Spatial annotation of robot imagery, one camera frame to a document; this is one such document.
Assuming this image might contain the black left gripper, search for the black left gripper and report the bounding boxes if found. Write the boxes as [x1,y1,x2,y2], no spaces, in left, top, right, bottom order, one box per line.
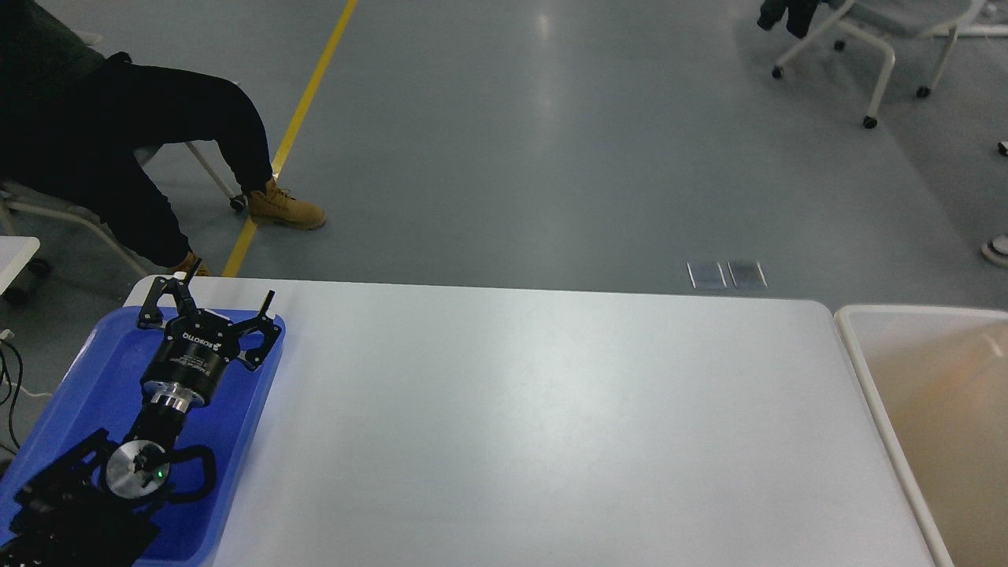
[137,272,282,408]

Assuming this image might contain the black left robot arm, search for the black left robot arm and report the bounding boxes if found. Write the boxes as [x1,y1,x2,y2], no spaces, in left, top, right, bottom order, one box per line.
[2,274,284,566]

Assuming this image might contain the tan boot behind table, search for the tan boot behind table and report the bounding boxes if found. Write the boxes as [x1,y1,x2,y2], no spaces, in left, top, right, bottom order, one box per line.
[166,250,212,276]

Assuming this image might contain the blue plastic tray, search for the blue plastic tray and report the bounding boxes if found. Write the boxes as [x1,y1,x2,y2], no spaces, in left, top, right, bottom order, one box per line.
[1,306,282,566]

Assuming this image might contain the tan boot on floor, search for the tan boot on floor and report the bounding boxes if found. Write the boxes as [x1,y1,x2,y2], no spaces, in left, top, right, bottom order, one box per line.
[246,179,327,231]

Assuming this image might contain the white side table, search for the white side table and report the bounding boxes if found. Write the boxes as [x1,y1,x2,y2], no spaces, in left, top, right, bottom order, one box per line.
[0,235,40,293]

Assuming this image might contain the seated person in black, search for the seated person in black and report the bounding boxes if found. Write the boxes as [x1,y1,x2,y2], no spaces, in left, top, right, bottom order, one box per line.
[0,0,275,269]

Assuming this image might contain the left floor socket cover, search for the left floor socket cover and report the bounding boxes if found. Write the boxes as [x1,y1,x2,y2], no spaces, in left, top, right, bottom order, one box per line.
[687,261,728,291]

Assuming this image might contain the floor socket cover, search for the floor socket cover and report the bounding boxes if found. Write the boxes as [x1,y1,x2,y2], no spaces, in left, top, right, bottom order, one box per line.
[728,261,768,290]
[687,261,728,291]

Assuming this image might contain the right floor socket cover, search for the right floor socket cover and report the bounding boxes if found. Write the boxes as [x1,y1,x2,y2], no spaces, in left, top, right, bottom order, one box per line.
[728,261,768,290]

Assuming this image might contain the dark jacket on chair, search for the dark jacket on chair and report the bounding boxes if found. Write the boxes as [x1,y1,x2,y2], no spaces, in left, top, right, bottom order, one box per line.
[757,0,821,39]

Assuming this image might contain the white office chair right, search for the white office chair right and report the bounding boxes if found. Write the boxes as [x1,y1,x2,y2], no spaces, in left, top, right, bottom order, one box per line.
[771,1,1006,129]

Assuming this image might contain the white plastic bin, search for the white plastic bin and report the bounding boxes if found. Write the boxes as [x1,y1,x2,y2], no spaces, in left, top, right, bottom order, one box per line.
[835,305,1007,566]

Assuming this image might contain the white sneaker at edge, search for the white sneaker at edge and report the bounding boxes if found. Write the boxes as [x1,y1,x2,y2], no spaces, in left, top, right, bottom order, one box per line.
[980,233,1008,269]

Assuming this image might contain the black cables at left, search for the black cables at left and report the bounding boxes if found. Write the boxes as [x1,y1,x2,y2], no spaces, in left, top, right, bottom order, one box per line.
[0,331,53,458]

